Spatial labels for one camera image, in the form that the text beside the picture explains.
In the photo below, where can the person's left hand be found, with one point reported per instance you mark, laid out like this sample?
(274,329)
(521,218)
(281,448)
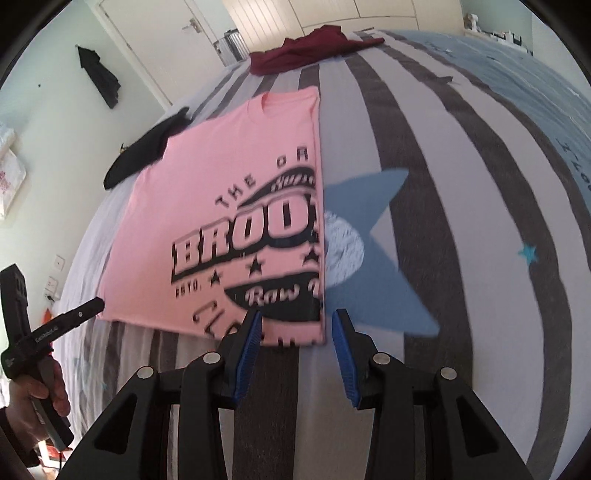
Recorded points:
(23,415)

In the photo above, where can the black hanging clothing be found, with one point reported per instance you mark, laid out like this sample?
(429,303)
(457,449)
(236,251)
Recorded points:
(101,78)

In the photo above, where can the maroon garment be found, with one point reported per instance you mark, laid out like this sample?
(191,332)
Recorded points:
(304,50)

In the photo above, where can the pink printed t-shirt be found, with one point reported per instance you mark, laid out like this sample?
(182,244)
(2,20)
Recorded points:
(207,161)

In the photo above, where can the person's left forearm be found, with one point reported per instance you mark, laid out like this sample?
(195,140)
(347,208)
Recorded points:
(11,445)

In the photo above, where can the white door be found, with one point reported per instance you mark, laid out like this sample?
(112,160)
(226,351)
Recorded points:
(152,41)

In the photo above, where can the wall picture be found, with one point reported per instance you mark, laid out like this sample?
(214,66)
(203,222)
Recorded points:
(11,177)

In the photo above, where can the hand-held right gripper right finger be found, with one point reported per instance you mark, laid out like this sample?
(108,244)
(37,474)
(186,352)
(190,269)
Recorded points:
(346,364)

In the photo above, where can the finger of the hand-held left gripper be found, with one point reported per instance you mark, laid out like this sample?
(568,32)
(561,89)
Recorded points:
(74,318)

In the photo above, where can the white wall switch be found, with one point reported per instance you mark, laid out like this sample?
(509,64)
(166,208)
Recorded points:
(60,262)

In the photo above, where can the black garment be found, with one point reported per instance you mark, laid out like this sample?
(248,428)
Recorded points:
(138,152)

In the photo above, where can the cream wardrobe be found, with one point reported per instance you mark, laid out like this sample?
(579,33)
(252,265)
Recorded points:
(369,11)

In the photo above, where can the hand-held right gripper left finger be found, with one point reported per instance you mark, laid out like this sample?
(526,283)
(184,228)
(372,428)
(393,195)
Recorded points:
(247,360)

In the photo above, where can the grey striped duvet cover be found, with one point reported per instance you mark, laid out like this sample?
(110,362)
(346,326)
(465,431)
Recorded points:
(415,138)

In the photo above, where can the white ornament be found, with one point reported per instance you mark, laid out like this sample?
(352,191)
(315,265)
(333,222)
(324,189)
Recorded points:
(472,22)

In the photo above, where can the white wall socket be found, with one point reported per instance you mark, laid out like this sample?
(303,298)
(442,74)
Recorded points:
(51,286)

